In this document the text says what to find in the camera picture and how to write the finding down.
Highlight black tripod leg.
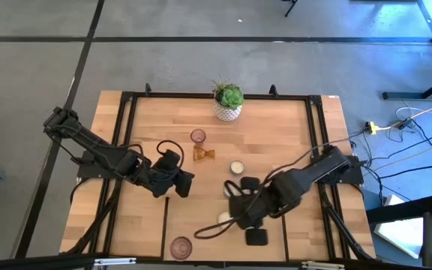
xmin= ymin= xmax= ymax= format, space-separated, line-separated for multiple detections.
xmin=281 ymin=0 xmax=299 ymax=18

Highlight black aluminium rig frame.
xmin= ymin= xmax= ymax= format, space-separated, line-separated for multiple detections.
xmin=61 ymin=82 xmax=377 ymax=263

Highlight white floor sheet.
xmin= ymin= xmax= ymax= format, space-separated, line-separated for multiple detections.
xmin=373 ymin=194 xmax=425 ymax=260

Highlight succulent in white patterned pot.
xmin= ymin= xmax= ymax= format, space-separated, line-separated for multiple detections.
xmin=211 ymin=74 xmax=245 ymax=122

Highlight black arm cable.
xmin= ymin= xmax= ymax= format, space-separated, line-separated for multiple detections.
xmin=193 ymin=130 xmax=365 ymax=240
xmin=154 ymin=139 xmax=185 ymax=170

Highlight pink ribbed glass candle holder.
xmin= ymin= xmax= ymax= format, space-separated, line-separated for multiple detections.
xmin=190 ymin=128 xmax=207 ymax=146
xmin=169 ymin=235 xmax=194 ymax=261

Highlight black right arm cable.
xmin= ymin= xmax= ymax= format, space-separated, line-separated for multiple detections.
xmin=193 ymin=130 xmax=365 ymax=240

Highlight white floor cable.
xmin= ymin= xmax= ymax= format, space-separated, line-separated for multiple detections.
xmin=394 ymin=106 xmax=427 ymax=123

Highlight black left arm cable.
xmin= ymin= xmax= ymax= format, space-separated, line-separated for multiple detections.
xmin=154 ymin=139 xmax=185 ymax=170

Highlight amber ribbed glass candle holder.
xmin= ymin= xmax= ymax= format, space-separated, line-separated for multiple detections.
xmin=192 ymin=145 xmax=216 ymax=162

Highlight orange patterned ceramic candle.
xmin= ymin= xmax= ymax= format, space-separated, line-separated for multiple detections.
xmin=217 ymin=211 xmax=236 ymax=228

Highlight silver frame bracket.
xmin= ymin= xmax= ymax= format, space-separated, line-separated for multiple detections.
xmin=94 ymin=256 xmax=137 ymax=268
xmin=301 ymin=260 xmax=347 ymax=270

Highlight black table base frame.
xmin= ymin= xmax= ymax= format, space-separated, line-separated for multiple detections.
xmin=382 ymin=0 xmax=432 ymax=101

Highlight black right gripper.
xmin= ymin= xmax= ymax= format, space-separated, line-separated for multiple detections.
xmin=226 ymin=175 xmax=278 ymax=248

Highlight black camera mount crossbar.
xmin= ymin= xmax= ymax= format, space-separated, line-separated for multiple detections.
xmin=0 ymin=253 xmax=432 ymax=270

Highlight black floor cable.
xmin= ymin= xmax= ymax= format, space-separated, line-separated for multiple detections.
xmin=361 ymin=163 xmax=432 ymax=203

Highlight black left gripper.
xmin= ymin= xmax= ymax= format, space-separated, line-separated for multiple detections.
xmin=148 ymin=148 xmax=196 ymax=199

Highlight blue patterned ceramic candle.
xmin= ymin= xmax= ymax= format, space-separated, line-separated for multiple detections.
xmin=229 ymin=160 xmax=246 ymax=176

